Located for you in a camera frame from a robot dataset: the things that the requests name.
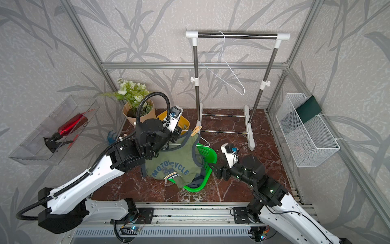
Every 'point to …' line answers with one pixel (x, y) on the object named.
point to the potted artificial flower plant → (133, 93)
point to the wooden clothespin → (196, 129)
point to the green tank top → (177, 162)
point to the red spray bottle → (67, 129)
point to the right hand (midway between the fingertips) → (214, 158)
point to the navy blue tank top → (198, 179)
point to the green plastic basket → (207, 156)
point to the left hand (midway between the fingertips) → (179, 119)
